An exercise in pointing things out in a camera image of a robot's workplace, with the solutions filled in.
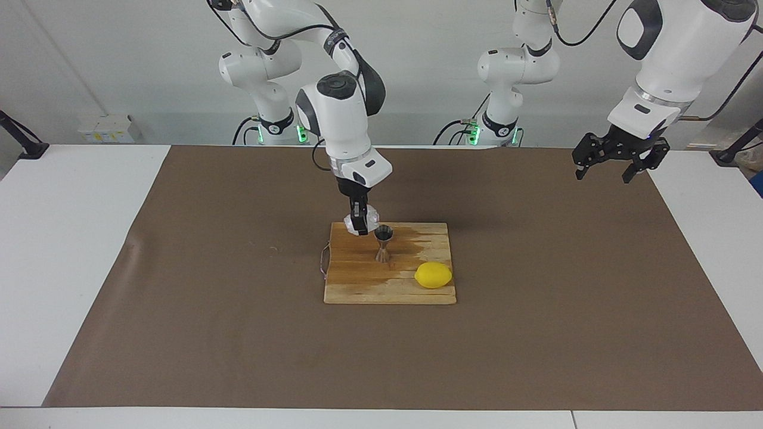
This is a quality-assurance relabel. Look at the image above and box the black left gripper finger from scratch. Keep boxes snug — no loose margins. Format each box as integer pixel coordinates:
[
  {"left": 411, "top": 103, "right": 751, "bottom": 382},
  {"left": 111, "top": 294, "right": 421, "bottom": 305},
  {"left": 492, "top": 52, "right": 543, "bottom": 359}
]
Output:
[
  {"left": 571, "top": 132, "right": 609, "bottom": 181},
  {"left": 622, "top": 138, "right": 671, "bottom": 184}
]

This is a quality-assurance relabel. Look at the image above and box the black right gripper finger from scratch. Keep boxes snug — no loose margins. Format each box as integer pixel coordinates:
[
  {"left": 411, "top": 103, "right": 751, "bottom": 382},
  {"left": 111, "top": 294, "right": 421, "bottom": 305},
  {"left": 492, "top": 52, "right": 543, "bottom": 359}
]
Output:
[{"left": 351, "top": 200, "right": 369, "bottom": 237}]

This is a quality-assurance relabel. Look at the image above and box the steel double jigger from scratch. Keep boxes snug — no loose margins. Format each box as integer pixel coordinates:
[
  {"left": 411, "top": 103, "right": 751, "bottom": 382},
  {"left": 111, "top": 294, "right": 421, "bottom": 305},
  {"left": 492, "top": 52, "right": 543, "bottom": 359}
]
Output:
[{"left": 373, "top": 225, "right": 394, "bottom": 263}]

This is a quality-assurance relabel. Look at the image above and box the wooden cutting board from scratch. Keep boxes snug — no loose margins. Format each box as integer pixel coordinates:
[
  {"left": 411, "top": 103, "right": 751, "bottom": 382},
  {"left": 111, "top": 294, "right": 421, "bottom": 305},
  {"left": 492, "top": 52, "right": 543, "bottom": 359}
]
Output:
[{"left": 320, "top": 222, "right": 457, "bottom": 305}]

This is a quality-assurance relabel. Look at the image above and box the black clamp stand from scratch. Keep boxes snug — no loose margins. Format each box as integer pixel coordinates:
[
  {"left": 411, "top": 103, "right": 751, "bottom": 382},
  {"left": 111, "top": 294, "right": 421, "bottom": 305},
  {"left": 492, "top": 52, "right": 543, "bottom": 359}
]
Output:
[
  {"left": 0, "top": 110, "right": 49, "bottom": 160},
  {"left": 709, "top": 118, "right": 763, "bottom": 166}
]

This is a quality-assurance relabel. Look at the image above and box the yellow lemon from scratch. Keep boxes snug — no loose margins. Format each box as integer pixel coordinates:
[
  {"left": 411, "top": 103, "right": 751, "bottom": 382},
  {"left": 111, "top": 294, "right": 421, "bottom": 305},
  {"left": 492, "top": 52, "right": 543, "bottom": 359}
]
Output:
[{"left": 414, "top": 262, "right": 454, "bottom": 290}]

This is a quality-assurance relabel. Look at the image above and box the clear plastic bag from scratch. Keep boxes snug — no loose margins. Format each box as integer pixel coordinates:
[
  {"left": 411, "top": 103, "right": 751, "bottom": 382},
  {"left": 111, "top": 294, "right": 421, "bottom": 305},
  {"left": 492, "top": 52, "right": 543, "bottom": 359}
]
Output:
[{"left": 730, "top": 128, "right": 763, "bottom": 173}]

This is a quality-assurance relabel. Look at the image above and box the brown paper table mat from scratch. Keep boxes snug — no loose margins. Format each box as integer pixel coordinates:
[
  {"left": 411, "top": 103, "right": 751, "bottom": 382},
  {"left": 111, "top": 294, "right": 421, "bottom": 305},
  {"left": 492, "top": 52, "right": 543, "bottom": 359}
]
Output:
[{"left": 42, "top": 145, "right": 763, "bottom": 412}]

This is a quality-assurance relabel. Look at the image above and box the white box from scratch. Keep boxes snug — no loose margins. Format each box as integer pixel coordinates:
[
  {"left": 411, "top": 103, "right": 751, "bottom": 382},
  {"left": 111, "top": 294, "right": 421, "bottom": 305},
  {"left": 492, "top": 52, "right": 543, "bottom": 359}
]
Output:
[{"left": 77, "top": 115, "right": 135, "bottom": 144}]

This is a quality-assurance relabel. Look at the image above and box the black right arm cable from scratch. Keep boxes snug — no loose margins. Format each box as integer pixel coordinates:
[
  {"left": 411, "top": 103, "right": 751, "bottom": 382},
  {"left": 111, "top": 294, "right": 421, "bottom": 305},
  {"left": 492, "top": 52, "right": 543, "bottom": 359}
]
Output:
[{"left": 206, "top": 0, "right": 370, "bottom": 174}]

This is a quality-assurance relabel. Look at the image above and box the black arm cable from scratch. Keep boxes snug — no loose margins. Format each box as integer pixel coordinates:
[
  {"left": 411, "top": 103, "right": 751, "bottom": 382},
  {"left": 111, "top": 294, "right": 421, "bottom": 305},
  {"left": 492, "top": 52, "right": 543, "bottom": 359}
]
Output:
[
  {"left": 545, "top": 0, "right": 763, "bottom": 122},
  {"left": 206, "top": 0, "right": 370, "bottom": 174}
]

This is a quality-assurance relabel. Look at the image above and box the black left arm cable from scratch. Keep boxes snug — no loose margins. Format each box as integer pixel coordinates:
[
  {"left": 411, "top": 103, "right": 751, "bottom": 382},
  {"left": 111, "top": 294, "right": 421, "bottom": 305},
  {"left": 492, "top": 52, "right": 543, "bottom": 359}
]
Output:
[{"left": 545, "top": 0, "right": 763, "bottom": 122}]

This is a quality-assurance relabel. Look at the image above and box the black base cable bundle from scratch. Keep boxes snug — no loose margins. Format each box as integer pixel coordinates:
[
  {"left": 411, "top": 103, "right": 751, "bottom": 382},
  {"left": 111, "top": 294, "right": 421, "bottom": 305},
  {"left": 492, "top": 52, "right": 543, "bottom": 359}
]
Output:
[{"left": 433, "top": 98, "right": 479, "bottom": 146}]

